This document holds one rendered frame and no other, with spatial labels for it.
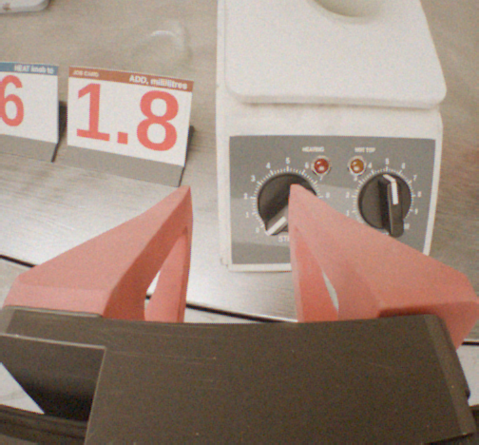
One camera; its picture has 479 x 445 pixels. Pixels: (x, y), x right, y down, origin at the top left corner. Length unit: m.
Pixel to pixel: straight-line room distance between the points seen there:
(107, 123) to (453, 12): 0.32
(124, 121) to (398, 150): 0.17
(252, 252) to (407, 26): 0.16
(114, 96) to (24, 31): 0.15
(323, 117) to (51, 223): 0.20
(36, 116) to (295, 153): 0.19
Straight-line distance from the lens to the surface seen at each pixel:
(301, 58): 0.20
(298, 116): 0.21
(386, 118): 0.22
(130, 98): 0.26
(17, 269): 0.30
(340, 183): 0.22
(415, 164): 0.23
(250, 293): 0.25
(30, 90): 0.31
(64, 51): 0.35
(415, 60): 0.22
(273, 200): 0.21
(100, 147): 0.29
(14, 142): 0.32
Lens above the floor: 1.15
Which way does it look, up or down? 77 degrees down
